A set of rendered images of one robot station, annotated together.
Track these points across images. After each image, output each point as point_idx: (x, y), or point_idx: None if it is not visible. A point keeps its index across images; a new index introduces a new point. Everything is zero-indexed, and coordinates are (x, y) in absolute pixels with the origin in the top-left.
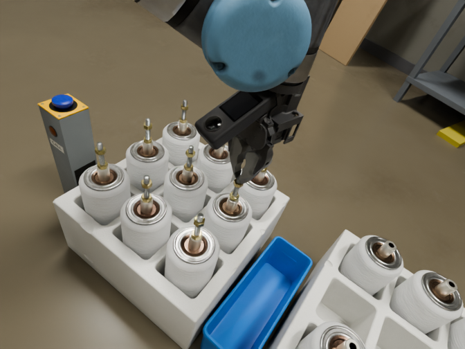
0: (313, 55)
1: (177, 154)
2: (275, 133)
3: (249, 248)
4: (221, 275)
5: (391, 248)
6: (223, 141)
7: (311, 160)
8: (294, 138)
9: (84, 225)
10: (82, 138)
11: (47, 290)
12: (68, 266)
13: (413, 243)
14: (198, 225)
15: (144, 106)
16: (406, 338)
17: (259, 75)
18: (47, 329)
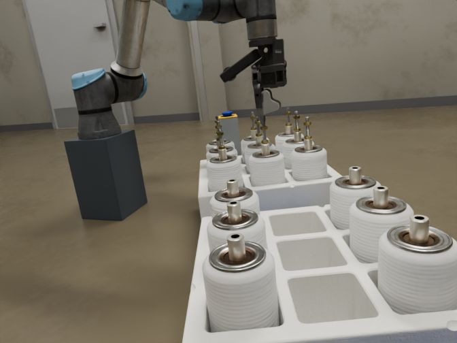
0: (260, 20)
1: (279, 148)
2: (260, 74)
3: (269, 187)
4: None
5: (351, 169)
6: (227, 76)
7: None
8: None
9: (201, 167)
10: (232, 136)
11: (179, 216)
12: (196, 212)
13: None
14: (217, 133)
15: (328, 165)
16: (341, 264)
17: (177, 10)
18: (164, 226)
